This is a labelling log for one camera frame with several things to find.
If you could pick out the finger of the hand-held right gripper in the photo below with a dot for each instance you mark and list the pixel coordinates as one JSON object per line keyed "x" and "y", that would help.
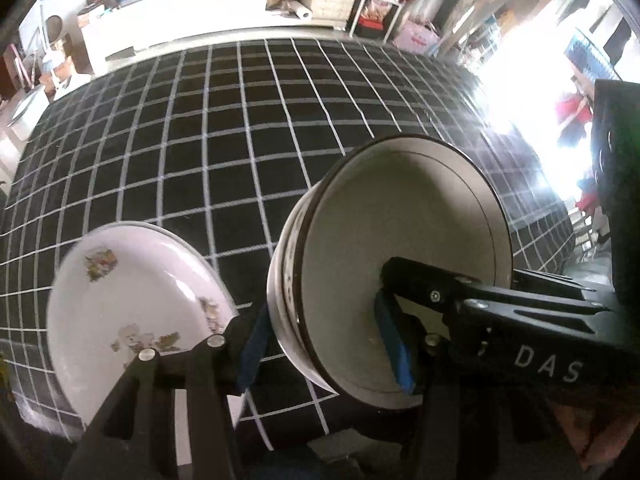
{"x": 565, "y": 286}
{"x": 430, "y": 285}

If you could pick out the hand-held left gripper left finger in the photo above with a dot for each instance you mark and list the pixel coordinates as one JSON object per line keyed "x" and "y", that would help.
{"x": 252, "y": 355}

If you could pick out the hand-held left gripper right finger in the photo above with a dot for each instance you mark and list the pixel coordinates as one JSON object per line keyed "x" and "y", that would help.
{"x": 400, "y": 355}

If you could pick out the wide grey patterned bowl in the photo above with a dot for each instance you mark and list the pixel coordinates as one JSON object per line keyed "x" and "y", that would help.
{"x": 278, "y": 290}

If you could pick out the floral bowl with dark rim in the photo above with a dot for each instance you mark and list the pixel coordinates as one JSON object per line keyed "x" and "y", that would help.
{"x": 410, "y": 210}

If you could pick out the white plate with printed rim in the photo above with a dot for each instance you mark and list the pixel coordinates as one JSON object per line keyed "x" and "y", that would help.
{"x": 218, "y": 282}

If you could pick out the white plate with bear print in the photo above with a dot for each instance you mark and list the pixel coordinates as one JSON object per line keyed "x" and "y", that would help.
{"x": 125, "y": 290}

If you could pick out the red hanging cloth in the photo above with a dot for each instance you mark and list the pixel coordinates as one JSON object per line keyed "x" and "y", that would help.
{"x": 575, "y": 112}

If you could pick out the black white checked tablecloth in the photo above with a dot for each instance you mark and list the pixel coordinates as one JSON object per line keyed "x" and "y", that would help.
{"x": 200, "y": 135}

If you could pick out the blue plastic crate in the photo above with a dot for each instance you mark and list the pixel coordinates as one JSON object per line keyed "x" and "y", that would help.
{"x": 592, "y": 55}

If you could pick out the pink gift bag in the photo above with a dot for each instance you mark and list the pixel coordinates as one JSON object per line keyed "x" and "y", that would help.
{"x": 417, "y": 37}

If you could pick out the white wicker basket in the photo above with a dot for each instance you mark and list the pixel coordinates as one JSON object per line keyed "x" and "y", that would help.
{"x": 330, "y": 5}

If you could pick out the paper towel roll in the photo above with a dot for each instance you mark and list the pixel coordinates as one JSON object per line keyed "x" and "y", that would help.
{"x": 301, "y": 11}

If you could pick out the long white cabinet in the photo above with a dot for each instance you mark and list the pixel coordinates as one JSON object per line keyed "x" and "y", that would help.
{"x": 200, "y": 15}

